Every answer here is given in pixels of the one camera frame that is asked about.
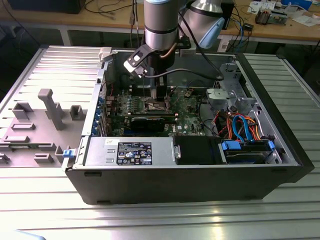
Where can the CPU socket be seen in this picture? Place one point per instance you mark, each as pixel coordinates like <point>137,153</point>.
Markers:
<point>146,108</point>

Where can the small dark board component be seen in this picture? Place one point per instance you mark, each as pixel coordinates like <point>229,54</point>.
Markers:
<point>188,93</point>

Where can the beige case latch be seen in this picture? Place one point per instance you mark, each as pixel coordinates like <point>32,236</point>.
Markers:
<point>105,53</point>

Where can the green motherboard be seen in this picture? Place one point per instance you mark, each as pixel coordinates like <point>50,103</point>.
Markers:
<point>185,117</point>

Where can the black graphics card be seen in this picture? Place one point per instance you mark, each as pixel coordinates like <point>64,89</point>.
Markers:
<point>147,125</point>

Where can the tall black device box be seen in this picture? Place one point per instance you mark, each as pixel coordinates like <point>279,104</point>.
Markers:
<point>229,15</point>

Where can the black plastic fan shroud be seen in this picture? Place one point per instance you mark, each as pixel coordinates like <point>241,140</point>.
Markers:
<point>195,150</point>

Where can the small black adapter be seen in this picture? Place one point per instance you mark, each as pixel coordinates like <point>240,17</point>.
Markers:
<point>248,26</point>

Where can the wooden desk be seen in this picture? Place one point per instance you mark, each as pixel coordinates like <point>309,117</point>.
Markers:
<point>75,20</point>

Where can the metal heatsink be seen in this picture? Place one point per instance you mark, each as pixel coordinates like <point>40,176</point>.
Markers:
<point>262,17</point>

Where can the silver power supply unit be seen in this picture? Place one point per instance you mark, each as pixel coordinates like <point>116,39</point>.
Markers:
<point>100,152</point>

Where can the white printed paper sheet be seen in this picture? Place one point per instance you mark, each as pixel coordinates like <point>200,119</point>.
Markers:
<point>260,5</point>

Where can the black open PC case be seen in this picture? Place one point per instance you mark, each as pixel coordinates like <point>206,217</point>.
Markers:
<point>175,185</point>

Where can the loose green circuit board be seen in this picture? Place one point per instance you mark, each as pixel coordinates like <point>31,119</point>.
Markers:
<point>277,17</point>

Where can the hard disk in blue carrier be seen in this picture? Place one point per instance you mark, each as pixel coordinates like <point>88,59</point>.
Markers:
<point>250,157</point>

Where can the large black computer box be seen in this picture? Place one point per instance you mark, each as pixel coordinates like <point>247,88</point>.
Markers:
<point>45,6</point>

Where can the blue plastic case clip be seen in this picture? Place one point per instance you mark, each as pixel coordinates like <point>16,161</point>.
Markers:
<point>68,153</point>

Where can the grey plastic parts rack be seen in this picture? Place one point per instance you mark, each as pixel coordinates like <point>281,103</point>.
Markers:
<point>37,130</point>

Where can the green RAM stick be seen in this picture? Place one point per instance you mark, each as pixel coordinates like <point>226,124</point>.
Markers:
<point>21,147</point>

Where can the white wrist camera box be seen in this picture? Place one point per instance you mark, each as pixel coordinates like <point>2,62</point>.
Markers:
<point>133,60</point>

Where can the silver metal drive bracket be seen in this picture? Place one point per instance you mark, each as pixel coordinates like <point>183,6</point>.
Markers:
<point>220,96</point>

